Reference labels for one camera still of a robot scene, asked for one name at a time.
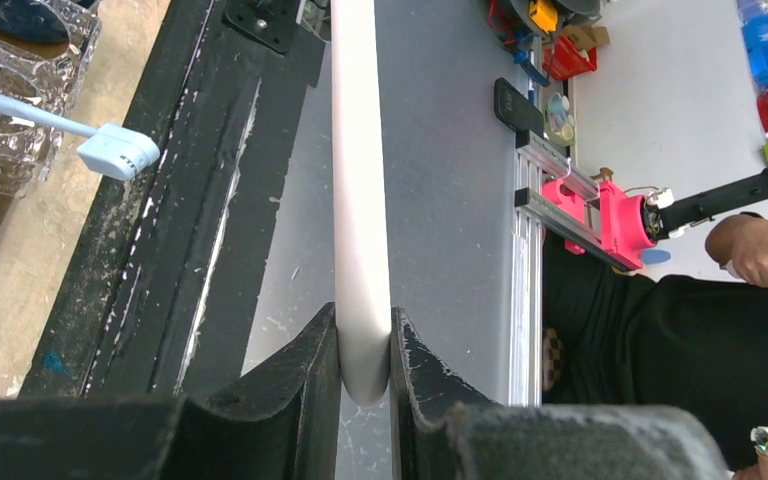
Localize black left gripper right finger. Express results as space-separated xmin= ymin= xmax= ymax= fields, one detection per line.
xmin=390 ymin=308 xmax=729 ymax=479

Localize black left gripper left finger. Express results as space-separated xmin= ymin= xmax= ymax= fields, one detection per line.
xmin=0 ymin=304 xmax=341 ymax=479

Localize light blue toothbrush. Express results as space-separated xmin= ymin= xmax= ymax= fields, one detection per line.
xmin=0 ymin=94 xmax=160 ymax=182

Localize clear crystal toothbrush holder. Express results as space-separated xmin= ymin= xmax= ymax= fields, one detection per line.
xmin=0 ymin=1 xmax=101 ymax=197

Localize person's bare hand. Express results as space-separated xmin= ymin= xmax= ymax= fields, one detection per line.
xmin=705 ymin=214 xmax=768 ymax=289

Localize person in black shirt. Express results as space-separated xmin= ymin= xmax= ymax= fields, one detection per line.
xmin=542 ymin=233 xmax=768 ymax=478

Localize tape roll cluster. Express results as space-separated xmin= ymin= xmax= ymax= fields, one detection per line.
xmin=543 ymin=93 xmax=576 ymax=147

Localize black phone on table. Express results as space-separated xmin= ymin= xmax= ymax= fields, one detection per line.
xmin=492 ymin=77 xmax=544 ymax=136

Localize red plastic crate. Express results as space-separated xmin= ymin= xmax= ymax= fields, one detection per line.
xmin=542 ymin=36 xmax=598 ymax=81

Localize aluminium frame rail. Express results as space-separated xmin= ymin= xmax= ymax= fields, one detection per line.
xmin=508 ymin=129 xmax=601 ymax=408

